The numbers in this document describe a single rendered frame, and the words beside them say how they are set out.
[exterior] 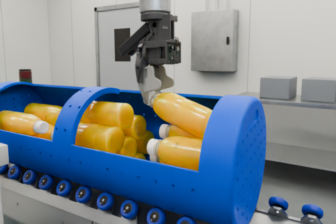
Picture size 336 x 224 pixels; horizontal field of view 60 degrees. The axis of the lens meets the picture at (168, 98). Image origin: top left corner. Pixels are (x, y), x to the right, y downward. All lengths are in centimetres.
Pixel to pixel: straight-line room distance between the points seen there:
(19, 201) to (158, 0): 72
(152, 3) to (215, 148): 35
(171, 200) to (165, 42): 34
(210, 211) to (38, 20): 611
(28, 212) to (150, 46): 61
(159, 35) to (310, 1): 337
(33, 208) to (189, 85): 366
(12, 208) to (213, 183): 69
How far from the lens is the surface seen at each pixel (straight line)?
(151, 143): 68
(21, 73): 173
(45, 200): 94
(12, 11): 624
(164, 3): 70
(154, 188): 63
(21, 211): 102
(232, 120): 56
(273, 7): 404
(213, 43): 400
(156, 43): 68
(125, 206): 74
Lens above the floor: 131
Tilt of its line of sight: 8 degrees down
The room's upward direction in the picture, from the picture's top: straight up
